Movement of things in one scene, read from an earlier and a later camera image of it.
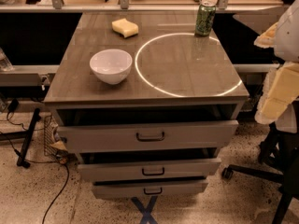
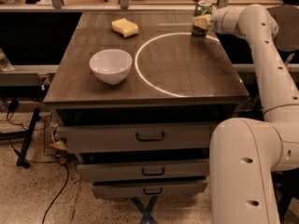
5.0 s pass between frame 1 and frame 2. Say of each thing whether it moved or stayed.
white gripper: moved
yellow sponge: stayed
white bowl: stayed
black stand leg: stayed
